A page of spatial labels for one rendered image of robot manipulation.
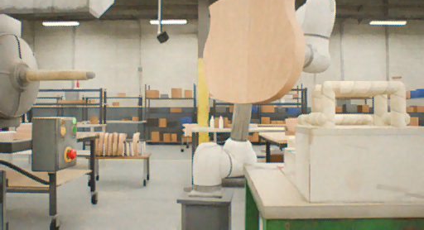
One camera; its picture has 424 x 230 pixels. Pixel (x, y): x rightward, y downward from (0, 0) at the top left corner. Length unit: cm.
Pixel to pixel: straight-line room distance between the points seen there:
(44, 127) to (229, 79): 71
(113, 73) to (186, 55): 309
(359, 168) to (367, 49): 1289
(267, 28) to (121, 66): 1194
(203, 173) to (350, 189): 96
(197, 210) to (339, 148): 100
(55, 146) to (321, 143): 92
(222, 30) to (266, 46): 18
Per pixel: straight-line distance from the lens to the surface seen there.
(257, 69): 81
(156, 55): 1236
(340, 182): 74
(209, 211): 157
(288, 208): 70
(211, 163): 156
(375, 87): 77
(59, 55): 1378
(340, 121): 91
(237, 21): 89
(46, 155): 124
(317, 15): 112
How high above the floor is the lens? 113
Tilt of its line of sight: 1 degrees up
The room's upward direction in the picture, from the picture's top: straight up
